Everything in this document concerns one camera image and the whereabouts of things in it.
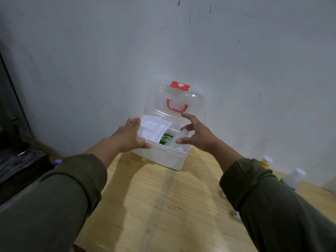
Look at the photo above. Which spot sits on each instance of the yellow liquid bottle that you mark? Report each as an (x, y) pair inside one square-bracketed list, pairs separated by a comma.
[(267, 162)]

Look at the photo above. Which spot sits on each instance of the purple plastic object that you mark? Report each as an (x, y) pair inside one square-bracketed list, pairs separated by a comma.
[(57, 162)]

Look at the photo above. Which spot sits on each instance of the dark wooden stairs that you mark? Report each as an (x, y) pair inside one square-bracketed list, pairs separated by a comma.
[(15, 165)]

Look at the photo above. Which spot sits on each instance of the person's right forearm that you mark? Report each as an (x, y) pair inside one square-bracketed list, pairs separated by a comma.
[(275, 212)]

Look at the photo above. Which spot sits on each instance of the green yellow OB herbal box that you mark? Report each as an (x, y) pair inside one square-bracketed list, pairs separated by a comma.
[(166, 139)]

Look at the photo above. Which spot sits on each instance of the person's right hand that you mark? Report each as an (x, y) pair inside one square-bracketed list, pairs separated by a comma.
[(203, 137)]

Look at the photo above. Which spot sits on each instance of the white bottle green label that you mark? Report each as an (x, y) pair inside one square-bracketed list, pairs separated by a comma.
[(294, 178)]

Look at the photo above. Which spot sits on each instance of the person's left hand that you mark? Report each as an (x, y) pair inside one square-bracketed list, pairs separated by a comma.
[(127, 139)]

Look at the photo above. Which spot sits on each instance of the light wooden table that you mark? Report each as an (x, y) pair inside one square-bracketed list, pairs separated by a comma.
[(162, 212)]

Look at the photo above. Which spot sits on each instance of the person's left forearm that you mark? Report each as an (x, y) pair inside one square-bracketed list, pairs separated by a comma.
[(52, 212)]

